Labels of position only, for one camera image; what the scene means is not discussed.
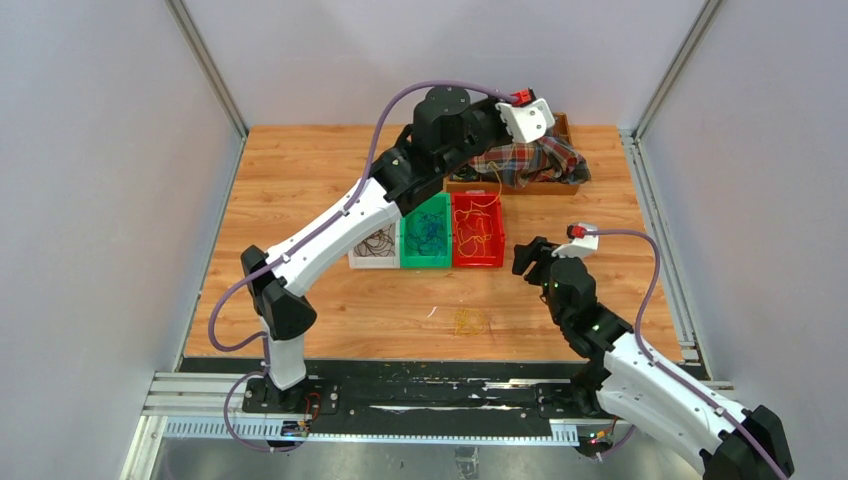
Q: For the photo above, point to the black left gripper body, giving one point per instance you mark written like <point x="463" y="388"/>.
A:
<point x="486" y="130"/>

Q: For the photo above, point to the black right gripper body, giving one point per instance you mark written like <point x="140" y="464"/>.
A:
<point x="541" y="271"/>

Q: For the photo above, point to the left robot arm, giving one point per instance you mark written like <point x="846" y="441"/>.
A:
<point x="447" y="130"/>

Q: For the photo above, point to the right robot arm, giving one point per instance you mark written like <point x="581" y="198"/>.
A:
<point x="628" y="378"/>

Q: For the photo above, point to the red plastic bin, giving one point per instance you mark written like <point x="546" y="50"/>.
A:
<point x="477" y="230"/>

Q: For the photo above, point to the wooden tray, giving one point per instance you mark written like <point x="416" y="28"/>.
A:
<point x="491" y="186"/>

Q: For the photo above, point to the plaid shirt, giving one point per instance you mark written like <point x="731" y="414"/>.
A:
<point x="551" y="159"/>

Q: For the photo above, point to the green plastic bin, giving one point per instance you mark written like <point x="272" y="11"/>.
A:
<point x="426" y="235"/>

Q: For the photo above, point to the white plastic bin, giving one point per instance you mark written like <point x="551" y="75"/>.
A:
<point x="379" y="250"/>

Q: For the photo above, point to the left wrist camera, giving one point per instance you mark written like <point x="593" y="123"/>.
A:
<point x="528" y="118"/>

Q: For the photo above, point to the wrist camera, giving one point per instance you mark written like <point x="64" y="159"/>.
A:
<point x="528" y="118"/>
<point x="582" y="242"/>

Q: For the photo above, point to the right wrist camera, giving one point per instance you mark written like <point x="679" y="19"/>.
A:
<point x="582" y="242"/>

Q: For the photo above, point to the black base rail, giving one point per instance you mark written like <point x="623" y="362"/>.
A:
<point x="431" y="398"/>

